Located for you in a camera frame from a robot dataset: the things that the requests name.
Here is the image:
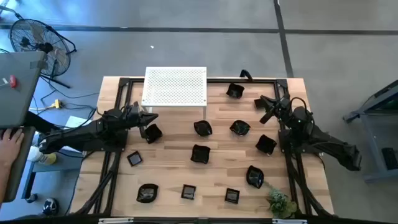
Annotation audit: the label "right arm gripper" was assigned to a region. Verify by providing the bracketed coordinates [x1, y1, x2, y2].
[259, 95, 292, 125]

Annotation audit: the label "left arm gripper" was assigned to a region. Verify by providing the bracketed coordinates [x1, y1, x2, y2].
[123, 101, 159, 139]

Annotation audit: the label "black wavy square mini plate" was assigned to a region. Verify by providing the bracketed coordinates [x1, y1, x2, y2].
[255, 134, 277, 156]
[143, 123, 164, 144]
[190, 144, 211, 165]
[226, 82, 246, 100]

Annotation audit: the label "black leaf-shaped mini plate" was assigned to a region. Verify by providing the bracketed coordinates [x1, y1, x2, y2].
[229, 119, 251, 136]
[136, 183, 159, 203]
[193, 119, 213, 137]
[246, 165, 265, 190]

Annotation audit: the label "person's forearm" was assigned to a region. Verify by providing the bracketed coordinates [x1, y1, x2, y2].
[0, 164, 10, 203]

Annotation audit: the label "white perforated metal shelf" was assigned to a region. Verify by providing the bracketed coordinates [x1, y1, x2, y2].
[141, 66, 208, 119]

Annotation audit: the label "white paper sheet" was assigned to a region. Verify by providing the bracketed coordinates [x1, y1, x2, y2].
[63, 115, 93, 129]

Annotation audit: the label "grey side table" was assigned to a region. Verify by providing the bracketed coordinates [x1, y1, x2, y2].
[21, 133, 85, 202]

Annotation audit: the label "green artificial plant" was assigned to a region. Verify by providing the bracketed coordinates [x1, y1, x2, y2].
[263, 182, 299, 219]

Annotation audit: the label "white bottle with yellow label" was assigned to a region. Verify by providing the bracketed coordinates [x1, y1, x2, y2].
[27, 146, 58, 166]

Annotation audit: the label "blue-grey metal cart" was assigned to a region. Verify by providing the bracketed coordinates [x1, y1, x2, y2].
[343, 79, 398, 184]

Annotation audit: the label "black desk support beam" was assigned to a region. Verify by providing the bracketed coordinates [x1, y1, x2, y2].
[23, 111, 62, 133]

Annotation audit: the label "black floor fan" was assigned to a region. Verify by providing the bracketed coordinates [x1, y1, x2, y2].
[8, 17, 78, 90]

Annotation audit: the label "person's shoe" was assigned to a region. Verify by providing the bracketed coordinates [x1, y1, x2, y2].
[42, 198, 60, 217]

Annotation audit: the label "black box device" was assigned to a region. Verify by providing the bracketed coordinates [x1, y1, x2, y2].
[381, 147, 398, 170]

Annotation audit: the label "person's hand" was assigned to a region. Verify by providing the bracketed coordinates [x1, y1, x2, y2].
[0, 128, 25, 169]

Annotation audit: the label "grey desk top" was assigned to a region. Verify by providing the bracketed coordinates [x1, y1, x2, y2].
[2, 126, 37, 203]

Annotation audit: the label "black aluminium table frame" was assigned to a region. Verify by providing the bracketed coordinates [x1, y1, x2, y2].
[70, 77, 335, 218]

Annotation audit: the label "black curved bracket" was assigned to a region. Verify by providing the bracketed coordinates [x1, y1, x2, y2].
[239, 68, 254, 82]

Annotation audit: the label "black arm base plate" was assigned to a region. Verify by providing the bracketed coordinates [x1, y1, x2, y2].
[83, 129, 129, 153]
[278, 129, 324, 156]

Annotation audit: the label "black floor cable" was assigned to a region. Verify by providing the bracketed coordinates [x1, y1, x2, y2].
[30, 74, 100, 114]

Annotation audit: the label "white bracket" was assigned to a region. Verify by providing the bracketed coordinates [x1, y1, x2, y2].
[98, 217, 134, 224]
[272, 218, 308, 224]

